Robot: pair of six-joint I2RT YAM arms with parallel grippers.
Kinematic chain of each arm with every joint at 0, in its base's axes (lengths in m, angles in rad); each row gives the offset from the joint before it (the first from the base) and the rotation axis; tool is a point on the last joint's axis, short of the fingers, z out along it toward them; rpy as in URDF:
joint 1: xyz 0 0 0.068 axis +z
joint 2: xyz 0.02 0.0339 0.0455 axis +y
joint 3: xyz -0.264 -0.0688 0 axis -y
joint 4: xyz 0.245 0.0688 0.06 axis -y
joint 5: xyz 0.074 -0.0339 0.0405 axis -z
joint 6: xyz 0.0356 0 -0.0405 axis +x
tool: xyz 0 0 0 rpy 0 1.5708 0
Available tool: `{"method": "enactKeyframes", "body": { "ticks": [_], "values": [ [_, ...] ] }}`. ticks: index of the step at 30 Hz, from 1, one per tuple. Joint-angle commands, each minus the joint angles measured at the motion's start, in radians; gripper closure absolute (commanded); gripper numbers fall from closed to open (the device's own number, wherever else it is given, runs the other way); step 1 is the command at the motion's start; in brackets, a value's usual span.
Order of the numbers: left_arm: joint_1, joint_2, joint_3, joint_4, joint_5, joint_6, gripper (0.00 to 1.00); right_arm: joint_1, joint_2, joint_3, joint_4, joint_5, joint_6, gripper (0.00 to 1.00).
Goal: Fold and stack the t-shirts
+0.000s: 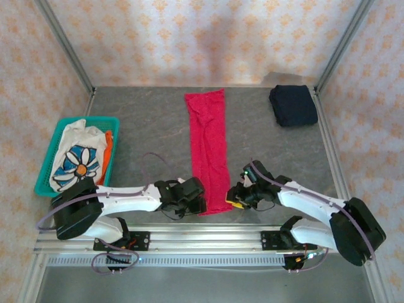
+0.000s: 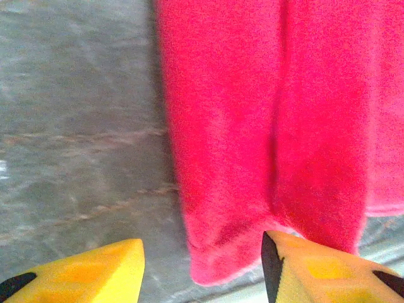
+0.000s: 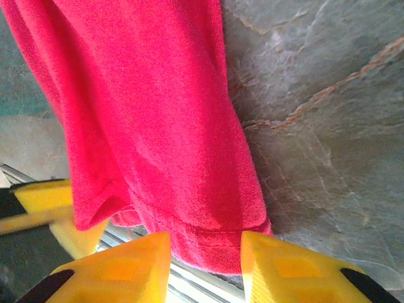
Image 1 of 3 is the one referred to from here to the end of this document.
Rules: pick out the red t-shirt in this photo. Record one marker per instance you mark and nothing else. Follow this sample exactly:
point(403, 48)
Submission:
point(208, 151)

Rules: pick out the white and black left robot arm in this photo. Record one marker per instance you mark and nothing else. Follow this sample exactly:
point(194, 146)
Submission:
point(126, 197)

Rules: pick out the small green circuit board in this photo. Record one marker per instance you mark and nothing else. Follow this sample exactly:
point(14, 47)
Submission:
point(311, 256)

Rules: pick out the orange t-shirt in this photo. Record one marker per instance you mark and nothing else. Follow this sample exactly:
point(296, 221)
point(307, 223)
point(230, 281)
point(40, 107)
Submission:
point(108, 151)

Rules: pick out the folded navy t-shirt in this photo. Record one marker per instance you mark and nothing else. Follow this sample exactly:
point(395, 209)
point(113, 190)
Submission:
point(293, 105)

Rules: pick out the white flower print t-shirt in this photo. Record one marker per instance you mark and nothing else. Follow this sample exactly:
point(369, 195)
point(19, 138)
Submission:
point(75, 139)

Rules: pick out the teal plastic basket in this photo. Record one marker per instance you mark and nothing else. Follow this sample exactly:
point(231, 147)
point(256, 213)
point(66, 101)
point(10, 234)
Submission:
point(47, 170)

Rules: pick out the aluminium mounting rail beam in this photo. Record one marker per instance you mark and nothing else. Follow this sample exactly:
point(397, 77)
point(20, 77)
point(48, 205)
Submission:
point(205, 235)

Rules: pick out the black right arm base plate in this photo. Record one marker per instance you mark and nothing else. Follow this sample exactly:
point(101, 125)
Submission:
point(268, 240)

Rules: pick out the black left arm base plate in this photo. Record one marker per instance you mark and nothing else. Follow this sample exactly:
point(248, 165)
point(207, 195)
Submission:
point(142, 241)

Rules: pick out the aluminium frame leg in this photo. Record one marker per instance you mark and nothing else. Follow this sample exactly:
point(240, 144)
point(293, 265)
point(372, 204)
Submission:
point(381, 284)
point(32, 279)

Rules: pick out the aluminium frame post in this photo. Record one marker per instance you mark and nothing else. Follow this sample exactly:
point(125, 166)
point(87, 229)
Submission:
point(344, 47)
point(67, 50)

